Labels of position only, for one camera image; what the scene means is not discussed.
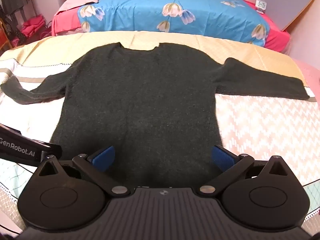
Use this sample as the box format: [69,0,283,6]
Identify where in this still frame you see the dark green knit sweater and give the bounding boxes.
[0,42,310,188]

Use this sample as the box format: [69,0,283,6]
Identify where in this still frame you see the grey cabinet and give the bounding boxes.
[265,0,320,32]

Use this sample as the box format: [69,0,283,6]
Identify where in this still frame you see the white digital clock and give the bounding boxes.
[255,0,267,14]

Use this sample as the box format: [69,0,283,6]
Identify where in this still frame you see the pink cloth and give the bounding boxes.
[291,57,320,91]

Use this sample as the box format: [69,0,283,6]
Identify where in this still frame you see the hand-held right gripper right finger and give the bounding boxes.
[196,144,295,196]

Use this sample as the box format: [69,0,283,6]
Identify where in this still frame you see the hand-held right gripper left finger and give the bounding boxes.
[34,145,132,197]

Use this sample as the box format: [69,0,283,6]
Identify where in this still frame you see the red clothes pile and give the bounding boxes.
[20,14,48,38]

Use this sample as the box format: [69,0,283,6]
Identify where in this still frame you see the blue floral bed sheet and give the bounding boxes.
[77,0,272,47]

